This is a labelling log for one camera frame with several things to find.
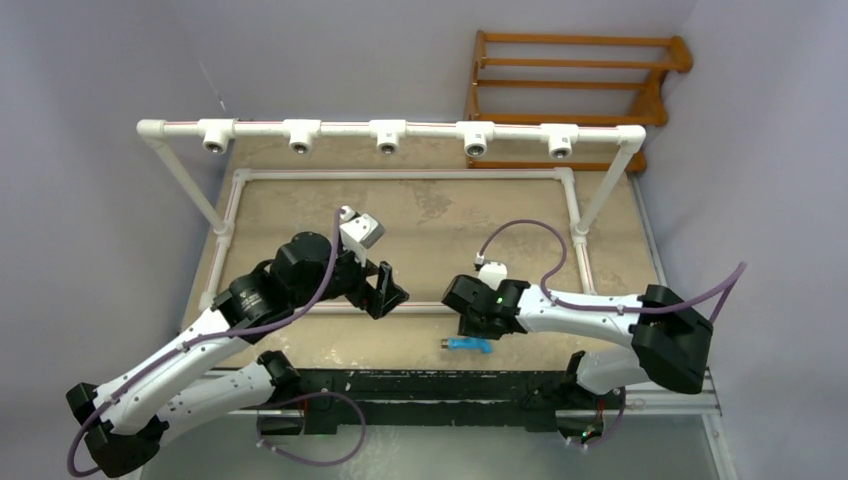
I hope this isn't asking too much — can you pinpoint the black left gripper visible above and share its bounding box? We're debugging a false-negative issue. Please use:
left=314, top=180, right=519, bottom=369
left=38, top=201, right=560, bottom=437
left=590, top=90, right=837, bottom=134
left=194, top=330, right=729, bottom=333
left=292, top=240, right=408, bottom=317

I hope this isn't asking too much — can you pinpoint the blue plastic water faucet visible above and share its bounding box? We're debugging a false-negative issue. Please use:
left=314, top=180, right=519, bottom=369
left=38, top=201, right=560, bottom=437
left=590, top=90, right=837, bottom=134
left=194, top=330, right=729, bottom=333
left=441, top=337, right=493, bottom=354

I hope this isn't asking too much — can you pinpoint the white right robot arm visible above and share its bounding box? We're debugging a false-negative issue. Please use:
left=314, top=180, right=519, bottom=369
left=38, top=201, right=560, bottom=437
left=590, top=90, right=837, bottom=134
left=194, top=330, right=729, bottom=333
left=441, top=275, right=714, bottom=407

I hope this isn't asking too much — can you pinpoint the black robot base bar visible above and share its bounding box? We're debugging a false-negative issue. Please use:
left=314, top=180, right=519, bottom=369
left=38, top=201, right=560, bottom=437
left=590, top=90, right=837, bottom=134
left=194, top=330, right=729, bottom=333
left=264, top=369, right=625, bottom=438

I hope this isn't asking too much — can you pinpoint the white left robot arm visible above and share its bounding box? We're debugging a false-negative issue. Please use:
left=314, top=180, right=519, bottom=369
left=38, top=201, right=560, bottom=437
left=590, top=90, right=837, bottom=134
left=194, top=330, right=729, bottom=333
left=66, top=222, right=408, bottom=478

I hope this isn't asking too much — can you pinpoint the wooden rack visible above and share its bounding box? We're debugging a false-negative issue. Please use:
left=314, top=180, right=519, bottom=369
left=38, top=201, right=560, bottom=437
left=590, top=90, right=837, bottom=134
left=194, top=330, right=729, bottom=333
left=463, top=29, right=694, bottom=175

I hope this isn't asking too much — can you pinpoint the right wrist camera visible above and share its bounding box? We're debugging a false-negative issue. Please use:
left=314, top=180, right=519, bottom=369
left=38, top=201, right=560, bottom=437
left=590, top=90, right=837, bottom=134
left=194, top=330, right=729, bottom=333
left=474, top=256, right=508, bottom=290

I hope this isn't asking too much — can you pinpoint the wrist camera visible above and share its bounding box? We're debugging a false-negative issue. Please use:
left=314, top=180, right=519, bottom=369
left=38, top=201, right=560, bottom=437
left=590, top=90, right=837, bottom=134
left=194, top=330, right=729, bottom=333
left=339, top=205, right=385, bottom=265
left=474, top=256, right=508, bottom=290

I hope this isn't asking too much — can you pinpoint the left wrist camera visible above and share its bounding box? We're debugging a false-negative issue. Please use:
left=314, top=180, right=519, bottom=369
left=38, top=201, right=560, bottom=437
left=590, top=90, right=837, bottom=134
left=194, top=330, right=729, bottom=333
left=339, top=205, right=385, bottom=265

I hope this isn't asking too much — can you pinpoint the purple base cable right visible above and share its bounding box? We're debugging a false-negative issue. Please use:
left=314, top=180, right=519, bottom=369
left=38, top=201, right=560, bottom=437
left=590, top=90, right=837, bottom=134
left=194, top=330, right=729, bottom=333
left=566, top=404, right=625, bottom=452

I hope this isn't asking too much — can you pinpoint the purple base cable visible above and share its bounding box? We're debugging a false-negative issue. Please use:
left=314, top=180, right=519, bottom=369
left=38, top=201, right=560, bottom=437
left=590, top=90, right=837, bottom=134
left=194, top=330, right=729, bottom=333
left=256, top=390, right=368, bottom=468
left=566, top=404, right=625, bottom=452

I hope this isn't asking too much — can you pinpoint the white PVC pipe frame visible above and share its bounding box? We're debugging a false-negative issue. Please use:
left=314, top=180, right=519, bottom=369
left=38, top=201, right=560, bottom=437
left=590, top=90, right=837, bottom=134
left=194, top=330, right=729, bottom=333
left=136, top=119, right=646, bottom=309

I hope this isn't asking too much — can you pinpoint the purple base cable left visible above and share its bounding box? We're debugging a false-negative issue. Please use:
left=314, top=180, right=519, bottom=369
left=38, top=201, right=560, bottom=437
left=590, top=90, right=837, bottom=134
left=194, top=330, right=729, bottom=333
left=256, top=390, right=368, bottom=468

